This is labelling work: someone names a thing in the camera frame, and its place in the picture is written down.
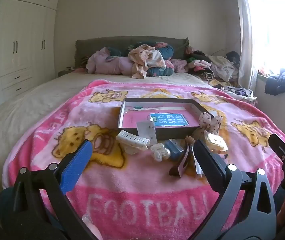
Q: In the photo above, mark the pile of clothes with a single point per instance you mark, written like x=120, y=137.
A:
x=222, y=67

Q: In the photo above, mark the window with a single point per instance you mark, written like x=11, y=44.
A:
x=277, y=30

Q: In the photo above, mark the small white hair clip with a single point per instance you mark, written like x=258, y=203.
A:
x=160, y=152

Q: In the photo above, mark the brown hair clip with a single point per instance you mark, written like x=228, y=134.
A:
x=180, y=167

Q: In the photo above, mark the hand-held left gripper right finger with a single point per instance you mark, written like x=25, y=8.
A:
x=207, y=160

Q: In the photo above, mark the beige floral cloth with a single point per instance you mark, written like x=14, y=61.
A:
x=142, y=57

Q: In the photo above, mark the dotted sheer hair bow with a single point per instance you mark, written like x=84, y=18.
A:
x=207, y=122

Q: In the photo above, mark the cream curtain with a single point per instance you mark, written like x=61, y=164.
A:
x=245, y=30

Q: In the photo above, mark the grey shallow box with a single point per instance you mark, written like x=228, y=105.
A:
x=175, y=133

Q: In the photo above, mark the blue printed card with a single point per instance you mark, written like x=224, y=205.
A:
x=168, y=120

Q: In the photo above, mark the crumpled grey striped cloth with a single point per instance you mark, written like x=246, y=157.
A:
x=237, y=92

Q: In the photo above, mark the pink pillow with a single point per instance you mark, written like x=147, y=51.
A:
x=107, y=63

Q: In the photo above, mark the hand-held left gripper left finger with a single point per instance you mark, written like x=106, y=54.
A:
x=76, y=165

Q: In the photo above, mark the grey earring card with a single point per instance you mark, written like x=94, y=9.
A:
x=146, y=131

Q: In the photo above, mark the dark teal floral quilt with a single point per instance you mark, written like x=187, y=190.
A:
x=166, y=51

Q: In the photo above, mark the dark garment on windowsill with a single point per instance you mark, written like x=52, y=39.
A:
x=280, y=80

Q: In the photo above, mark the beige hair claw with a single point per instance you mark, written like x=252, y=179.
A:
x=216, y=142

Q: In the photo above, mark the white wardrobe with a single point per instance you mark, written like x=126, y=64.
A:
x=12, y=30

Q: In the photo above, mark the large white hair claw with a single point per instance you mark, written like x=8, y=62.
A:
x=132, y=140

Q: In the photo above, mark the small white blue clip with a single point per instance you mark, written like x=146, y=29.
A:
x=175, y=151

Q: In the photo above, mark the grey padded headboard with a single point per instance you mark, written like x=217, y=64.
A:
x=95, y=46

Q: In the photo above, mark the pink printed bear blanket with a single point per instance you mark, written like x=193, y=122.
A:
x=132, y=192

